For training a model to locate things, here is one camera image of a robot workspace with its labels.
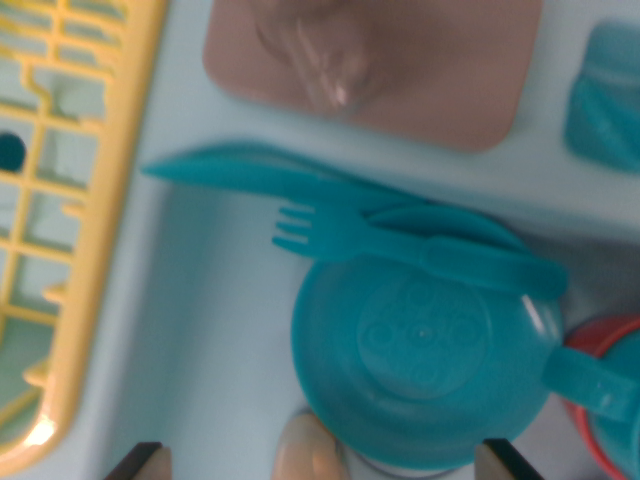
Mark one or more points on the teal plastic plate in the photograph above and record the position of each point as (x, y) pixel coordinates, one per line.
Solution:
(450, 220)

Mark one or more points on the teal plastic knife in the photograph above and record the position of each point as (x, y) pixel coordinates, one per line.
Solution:
(225, 172)

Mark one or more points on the light blue toy sink unit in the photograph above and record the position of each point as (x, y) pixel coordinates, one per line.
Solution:
(200, 300)

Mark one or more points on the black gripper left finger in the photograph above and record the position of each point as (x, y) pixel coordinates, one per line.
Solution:
(147, 465)

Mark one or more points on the teal plastic bowl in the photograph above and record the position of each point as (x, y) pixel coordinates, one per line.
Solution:
(400, 350)

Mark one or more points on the yellow plastic dish rack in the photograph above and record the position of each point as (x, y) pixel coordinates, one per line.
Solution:
(100, 250)

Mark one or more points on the cream detergent bottle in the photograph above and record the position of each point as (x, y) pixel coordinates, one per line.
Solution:
(305, 450)

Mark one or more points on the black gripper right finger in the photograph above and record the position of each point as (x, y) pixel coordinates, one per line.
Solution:
(500, 462)

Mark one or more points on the teal plastic fork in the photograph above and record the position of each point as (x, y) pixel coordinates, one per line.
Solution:
(450, 260)

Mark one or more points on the teal dish brush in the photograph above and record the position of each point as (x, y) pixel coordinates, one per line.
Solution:
(600, 130)

